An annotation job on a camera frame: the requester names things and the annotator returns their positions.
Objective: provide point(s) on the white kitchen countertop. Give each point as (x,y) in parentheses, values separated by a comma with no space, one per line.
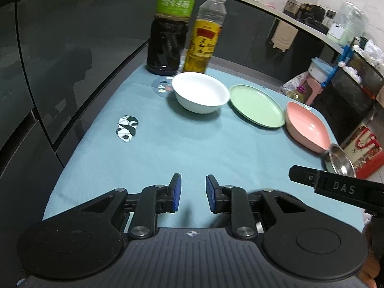
(270,7)

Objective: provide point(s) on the black countertop appliance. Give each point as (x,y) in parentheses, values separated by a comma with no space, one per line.
(312,13)

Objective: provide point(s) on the yellow oil jug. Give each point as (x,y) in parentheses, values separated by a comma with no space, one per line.
(298,96)

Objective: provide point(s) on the light blue panda tablecloth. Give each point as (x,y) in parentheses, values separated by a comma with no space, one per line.
(180,144)

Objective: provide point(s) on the wall socket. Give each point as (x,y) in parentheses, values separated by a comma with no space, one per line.
(330,14)

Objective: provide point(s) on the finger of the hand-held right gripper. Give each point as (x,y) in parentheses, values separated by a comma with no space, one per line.
(301,175)

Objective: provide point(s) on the white bowl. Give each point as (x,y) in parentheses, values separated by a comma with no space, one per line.
(199,90)

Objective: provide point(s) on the pink bowl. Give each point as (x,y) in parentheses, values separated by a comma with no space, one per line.
(306,126)

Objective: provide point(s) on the green plate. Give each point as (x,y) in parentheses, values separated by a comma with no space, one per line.
(255,105)

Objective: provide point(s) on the silver rice cooker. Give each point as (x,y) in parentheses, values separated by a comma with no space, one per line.
(292,7)

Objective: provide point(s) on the red gift bag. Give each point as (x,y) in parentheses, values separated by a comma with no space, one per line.
(363,153)

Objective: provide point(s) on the blue-lidded plastic container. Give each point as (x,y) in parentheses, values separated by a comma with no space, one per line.
(319,69)

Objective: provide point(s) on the beige hanging trash bin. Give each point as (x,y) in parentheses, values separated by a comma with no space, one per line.
(283,36)

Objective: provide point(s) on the crumpled plastic bag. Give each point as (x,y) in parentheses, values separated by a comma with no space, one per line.
(292,81)

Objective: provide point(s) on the dark metal cart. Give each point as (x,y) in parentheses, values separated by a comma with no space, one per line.
(357,90)

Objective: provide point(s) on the dark vinegar bottle green label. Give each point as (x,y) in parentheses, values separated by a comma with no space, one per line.
(168,45)

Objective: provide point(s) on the round patterned coaster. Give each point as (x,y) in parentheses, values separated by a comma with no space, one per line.
(160,85)

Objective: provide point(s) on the person's right hand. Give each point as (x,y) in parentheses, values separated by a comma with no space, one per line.
(370,265)

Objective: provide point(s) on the white plastic bags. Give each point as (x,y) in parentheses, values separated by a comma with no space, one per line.
(372,52)

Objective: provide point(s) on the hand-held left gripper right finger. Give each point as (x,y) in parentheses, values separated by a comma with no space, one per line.
(211,192)

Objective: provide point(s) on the white appliance under plastic cover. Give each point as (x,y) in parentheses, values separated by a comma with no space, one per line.
(348,24)

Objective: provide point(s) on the cooking oil bottle yellow label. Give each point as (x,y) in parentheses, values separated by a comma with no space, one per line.
(201,45)

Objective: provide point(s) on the pink plastic stool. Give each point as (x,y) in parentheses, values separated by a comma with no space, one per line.
(313,91)

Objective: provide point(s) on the stainless steel bowl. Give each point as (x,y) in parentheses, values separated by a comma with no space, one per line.
(340,160)

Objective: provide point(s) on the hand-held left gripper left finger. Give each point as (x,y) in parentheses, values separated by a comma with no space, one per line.
(177,192)

